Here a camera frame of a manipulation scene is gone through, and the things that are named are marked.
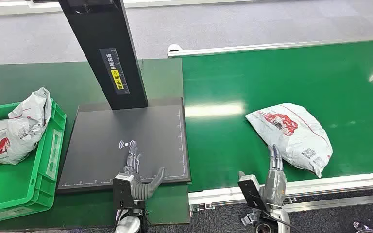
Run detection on black scale platform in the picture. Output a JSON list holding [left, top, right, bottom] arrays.
[[56, 97, 192, 195]]

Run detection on black and yellow column label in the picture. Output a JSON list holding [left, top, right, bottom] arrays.
[[99, 47, 131, 96]]

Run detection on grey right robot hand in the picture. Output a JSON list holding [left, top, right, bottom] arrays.
[[263, 144, 288, 207]]

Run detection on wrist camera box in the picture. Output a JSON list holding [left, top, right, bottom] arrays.
[[113, 172, 136, 210], [237, 171, 268, 212]]

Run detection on aluminium lower frame rail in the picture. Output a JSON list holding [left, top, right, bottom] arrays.
[[282, 193, 373, 214]]

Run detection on black scale column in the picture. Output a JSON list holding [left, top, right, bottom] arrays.
[[57, 0, 149, 111]]

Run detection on crumpled white poly mailer package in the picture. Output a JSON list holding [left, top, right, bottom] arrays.
[[0, 86, 53, 166]]

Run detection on green plastic basket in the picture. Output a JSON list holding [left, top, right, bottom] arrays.
[[0, 99, 68, 226]]

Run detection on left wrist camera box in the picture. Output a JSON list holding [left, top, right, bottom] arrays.
[[113, 172, 136, 210]]

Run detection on white poly mailer package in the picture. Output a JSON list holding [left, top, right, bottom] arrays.
[[0, 86, 53, 166], [244, 102, 334, 179]]

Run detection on white roller end cap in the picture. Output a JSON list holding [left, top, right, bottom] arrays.
[[167, 43, 185, 54]]

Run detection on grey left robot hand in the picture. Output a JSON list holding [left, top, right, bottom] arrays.
[[123, 140, 166, 200]]

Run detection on metal cable fitting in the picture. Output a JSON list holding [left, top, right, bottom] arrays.
[[353, 221, 373, 233]]

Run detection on green conveyor belt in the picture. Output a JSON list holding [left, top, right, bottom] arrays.
[[181, 38, 373, 193]]

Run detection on aluminium conveyor side rail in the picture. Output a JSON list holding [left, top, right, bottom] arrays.
[[188, 171, 373, 207], [168, 33, 373, 59]]

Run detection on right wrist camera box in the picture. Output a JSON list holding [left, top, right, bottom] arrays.
[[237, 171, 268, 212]]

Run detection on metal conveyor bracket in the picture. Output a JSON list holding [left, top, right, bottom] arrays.
[[189, 202, 216, 217]]

